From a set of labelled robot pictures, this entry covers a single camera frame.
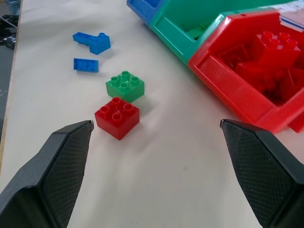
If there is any red square toy brick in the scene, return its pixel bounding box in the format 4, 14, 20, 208
94, 96, 140, 141

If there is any black equipment beside table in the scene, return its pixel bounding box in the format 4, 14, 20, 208
0, 14, 19, 50

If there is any blue T-shaped toy brick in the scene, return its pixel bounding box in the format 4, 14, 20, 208
72, 31, 111, 56

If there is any green brick in bin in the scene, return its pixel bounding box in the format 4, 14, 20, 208
185, 22, 212, 40

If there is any red studded brick in bin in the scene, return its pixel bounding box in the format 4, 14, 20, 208
251, 30, 302, 69

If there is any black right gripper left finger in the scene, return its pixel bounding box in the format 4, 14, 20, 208
0, 120, 95, 228

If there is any green plastic bin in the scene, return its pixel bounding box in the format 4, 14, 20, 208
149, 0, 304, 67

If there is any blue plastic bin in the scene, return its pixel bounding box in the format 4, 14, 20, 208
126, 0, 167, 27

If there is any red plastic bin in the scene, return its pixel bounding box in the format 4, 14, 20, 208
188, 9, 304, 134

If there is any white blue-striped label card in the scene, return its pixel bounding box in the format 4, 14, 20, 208
279, 14, 304, 34

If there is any flat blue toy brick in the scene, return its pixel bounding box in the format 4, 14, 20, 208
73, 57, 99, 73

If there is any green square toy brick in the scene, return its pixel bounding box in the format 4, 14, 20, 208
105, 70, 145, 103

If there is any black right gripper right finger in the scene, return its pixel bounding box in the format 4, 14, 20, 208
219, 118, 304, 228

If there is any red flat brick in bin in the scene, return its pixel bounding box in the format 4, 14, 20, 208
234, 61, 288, 91

